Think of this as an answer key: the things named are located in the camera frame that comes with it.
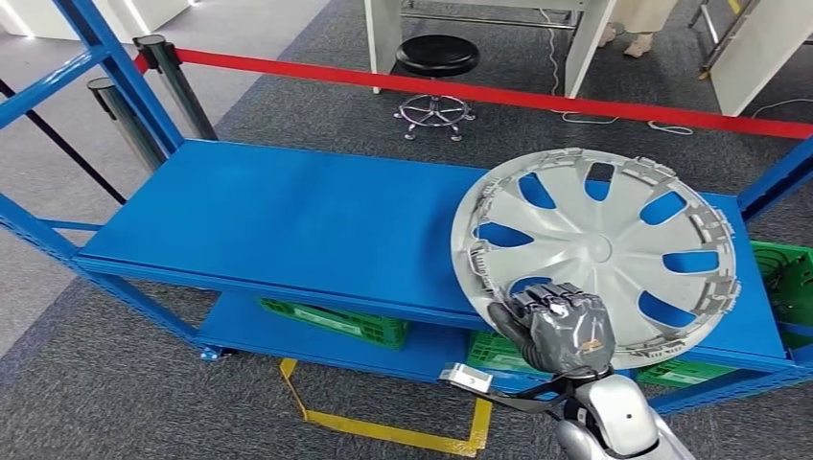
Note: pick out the grey plastic wheel cover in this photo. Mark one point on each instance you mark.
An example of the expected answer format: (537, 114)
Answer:
(597, 247)

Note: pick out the blue metal shelf rack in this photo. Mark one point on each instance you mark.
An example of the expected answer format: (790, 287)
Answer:
(286, 209)

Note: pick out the green plastic crate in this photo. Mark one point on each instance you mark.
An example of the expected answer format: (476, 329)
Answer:
(787, 286)
(343, 324)
(492, 355)
(679, 374)

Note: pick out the red barrier belt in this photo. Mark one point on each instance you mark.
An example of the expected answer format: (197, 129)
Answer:
(381, 77)

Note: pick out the black round stool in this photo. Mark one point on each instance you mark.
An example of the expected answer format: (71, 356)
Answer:
(437, 56)

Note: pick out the chrome stanchion with red belt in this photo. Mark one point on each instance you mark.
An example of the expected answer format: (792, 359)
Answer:
(178, 89)

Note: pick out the person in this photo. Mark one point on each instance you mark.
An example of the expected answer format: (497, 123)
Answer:
(641, 13)

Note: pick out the black barrier belt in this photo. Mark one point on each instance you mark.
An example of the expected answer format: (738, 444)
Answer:
(63, 143)

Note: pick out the metal step ladder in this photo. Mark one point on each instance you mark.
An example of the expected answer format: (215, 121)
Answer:
(732, 35)

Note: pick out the white desk side panel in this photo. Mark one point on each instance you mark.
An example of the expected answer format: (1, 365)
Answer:
(756, 63)

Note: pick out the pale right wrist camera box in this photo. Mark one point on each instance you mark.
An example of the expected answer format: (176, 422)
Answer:
(467, 379)

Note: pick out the white desk frame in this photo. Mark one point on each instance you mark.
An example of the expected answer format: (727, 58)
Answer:
(381, 38)

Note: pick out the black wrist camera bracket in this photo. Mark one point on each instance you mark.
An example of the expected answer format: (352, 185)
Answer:
(521, 401)

